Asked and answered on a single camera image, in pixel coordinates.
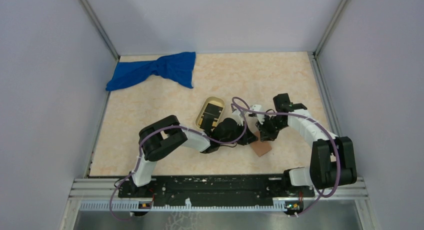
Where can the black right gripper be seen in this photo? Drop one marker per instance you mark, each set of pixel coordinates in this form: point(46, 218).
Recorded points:
point(265, 135)

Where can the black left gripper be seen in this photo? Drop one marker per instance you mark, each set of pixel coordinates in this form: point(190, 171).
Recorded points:
point(249, 137)

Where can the beige oval plastic tray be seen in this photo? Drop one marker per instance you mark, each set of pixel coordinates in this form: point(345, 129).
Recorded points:
point(213, 100)

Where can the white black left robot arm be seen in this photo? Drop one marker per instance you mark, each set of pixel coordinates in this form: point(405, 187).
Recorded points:
point(161, 138)

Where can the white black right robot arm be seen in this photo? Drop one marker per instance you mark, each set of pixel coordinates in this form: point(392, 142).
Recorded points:
point(332, 158)

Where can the black magnetic stripe card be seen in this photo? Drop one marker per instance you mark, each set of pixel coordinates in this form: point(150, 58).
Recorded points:
point(210, 116)

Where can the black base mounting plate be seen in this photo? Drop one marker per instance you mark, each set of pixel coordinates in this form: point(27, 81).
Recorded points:
point(257, 189)

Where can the blue cloth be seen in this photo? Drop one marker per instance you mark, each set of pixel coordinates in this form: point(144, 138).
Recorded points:
point(176, 67)

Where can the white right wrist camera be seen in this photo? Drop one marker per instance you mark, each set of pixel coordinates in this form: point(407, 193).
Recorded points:
point(257, 108)

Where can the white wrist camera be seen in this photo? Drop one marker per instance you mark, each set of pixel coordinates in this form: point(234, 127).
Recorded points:
point(257, 108)
point(238, 117)

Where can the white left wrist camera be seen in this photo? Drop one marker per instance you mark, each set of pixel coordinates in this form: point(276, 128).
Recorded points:
point(238, 117)

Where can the white slotted cable duct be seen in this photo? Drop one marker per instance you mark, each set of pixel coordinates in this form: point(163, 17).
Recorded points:
point(136, 206)

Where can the aluminium right corner post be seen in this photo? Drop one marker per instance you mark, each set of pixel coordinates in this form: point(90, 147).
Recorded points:
point(331, 27)

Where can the aluminium corner post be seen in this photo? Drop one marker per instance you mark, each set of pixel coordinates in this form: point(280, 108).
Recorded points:
point(331, 27)
point(99, 28)

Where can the aluminium front rail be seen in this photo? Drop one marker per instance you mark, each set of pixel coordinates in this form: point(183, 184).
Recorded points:
point(97, 188)

